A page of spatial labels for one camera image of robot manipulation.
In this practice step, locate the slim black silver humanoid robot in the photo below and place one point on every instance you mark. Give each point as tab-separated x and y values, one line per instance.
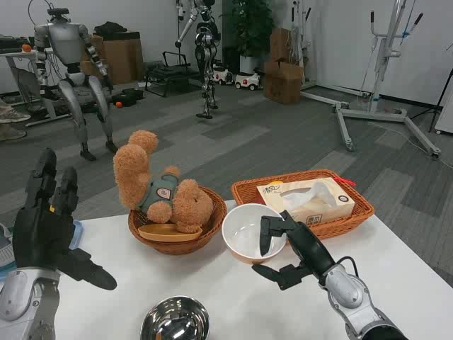
205	46

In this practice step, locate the black bag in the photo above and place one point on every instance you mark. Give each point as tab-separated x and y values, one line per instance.
129	96

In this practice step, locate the white desk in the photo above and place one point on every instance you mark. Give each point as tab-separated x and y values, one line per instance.
21	74

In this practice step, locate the black folding bench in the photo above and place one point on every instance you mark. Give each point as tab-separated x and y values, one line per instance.
171	72

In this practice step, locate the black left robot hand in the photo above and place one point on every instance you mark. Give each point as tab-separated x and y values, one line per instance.
37	230

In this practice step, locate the white plastic bowl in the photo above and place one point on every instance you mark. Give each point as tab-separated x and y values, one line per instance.
244	233

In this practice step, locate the green potted plant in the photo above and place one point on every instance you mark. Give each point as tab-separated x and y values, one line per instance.
253	25

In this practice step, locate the white lifting gantry stand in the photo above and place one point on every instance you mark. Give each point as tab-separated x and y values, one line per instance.
378	88

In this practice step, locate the brown teddy bear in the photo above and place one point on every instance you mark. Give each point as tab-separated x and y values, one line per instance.
155	191

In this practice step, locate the white toy car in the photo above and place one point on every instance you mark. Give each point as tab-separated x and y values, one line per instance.
223	74
247	80

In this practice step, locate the round wicker basket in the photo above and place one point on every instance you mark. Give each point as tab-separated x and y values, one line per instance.
177	244

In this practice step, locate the silver headless humanoid robot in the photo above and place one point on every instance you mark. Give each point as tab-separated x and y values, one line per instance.
70	71

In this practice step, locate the person's shoe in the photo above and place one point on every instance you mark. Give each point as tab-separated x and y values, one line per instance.
10	132
12	115

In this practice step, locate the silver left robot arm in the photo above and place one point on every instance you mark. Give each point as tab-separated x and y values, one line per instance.
26	304

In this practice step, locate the wooden plate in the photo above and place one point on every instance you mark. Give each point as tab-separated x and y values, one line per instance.
166	233

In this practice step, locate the large cardboard box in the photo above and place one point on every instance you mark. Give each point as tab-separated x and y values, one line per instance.
117	58

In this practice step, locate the stainless steel bowl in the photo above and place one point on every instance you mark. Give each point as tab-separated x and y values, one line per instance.
175	318

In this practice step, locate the stacked cardboard boxes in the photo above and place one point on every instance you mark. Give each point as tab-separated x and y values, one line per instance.
283	74

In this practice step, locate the rectangular wicker basket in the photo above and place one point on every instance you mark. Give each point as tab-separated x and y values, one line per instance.
354	219

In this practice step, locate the beige tissue box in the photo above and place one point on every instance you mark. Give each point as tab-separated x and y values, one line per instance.
301	198

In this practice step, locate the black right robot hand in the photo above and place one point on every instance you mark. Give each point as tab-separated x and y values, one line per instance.
308	244

